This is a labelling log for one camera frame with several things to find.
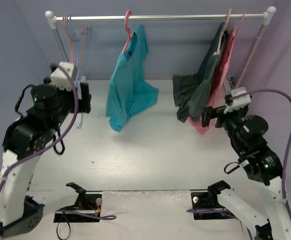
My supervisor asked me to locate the teal t shirt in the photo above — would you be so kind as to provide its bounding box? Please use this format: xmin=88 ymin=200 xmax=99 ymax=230
xmin=105 ymin=24 xmax=159 ymax=132

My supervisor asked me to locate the pink plastic hanger front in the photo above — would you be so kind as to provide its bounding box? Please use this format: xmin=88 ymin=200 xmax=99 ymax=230
xmin=121 ymin=9 xmax=134 ymax=54

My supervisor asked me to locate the pink plastic hanger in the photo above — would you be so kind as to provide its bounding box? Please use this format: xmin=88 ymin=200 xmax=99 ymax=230
xmin=62 ymin=15 xmax=90 ymax=68
xmin=121 ymin=9 xmax=134 ymax=54

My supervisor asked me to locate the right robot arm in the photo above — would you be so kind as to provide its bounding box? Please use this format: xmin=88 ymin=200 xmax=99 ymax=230
xmin=202 ymin=106 xmax=291 ymax=240

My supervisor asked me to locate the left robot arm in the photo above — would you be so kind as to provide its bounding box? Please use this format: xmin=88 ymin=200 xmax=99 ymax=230
xmin=0 ymin=81 xmax=91 ymax=238

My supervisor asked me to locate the pink t shirt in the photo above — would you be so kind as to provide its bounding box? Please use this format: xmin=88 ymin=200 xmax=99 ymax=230
xmin=187 ymin=26 xmax=237 ymax=135

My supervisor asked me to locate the dark green t shirt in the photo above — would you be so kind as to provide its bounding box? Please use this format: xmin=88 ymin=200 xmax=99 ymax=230
xmin=172 ymin=22 xmax=225 ymax=123

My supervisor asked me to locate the wooden hanger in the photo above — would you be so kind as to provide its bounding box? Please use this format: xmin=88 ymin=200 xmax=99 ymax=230
xmin=213 ymin=8 xmax=232 ymax=56

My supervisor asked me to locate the pink plastic hanger rear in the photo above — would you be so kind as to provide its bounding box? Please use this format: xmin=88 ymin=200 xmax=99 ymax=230
xmin=62 ymin=15 xmax=90 ymax=68

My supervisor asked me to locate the blue plastic hanger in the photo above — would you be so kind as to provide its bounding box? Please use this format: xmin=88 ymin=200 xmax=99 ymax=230
xmin=65 ymin=15 xmax=93 ymax=86

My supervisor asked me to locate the pink hanger on right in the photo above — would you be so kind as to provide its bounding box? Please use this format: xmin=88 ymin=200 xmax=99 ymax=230
xmin=236 ymin=12 xmax=246 ymax=33

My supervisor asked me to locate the white metal clothes rack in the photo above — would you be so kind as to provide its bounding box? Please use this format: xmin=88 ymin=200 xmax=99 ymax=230
xmin=44 ymin=6 xmax=277 ymax=88

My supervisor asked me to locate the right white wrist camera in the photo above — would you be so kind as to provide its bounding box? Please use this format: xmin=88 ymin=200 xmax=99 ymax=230
xmin=223 ymin=87 xmax=251 ymax=114

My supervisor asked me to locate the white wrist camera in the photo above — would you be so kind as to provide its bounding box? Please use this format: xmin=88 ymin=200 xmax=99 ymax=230
xmin=223 ymin=87 xmax=251 ymax=114
xmin=50 ymin=61 xmax=77 ymax=92

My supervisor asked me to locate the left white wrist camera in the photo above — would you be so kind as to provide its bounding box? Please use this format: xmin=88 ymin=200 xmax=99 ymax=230
xmin=50 ymin=61 xmax=77 ymax=92

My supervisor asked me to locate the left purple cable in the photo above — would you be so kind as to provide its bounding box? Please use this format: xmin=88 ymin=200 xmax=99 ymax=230
xmin=0 ymin=63 xmax=117 ymax=240

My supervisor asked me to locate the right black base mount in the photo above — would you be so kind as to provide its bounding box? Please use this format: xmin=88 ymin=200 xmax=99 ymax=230
xmin=187 ymin=180 xmax=235 ymax=221

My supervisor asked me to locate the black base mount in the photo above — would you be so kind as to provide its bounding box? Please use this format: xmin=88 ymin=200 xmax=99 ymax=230
xmin=187 ymin=180 xmax=235 ymax=221
xmin=53 ymin=182 xmax=102 ymax=223

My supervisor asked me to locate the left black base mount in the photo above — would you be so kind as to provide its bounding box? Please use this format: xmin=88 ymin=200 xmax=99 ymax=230
xmin=53 ymin=182 xmax=102 ymax=223

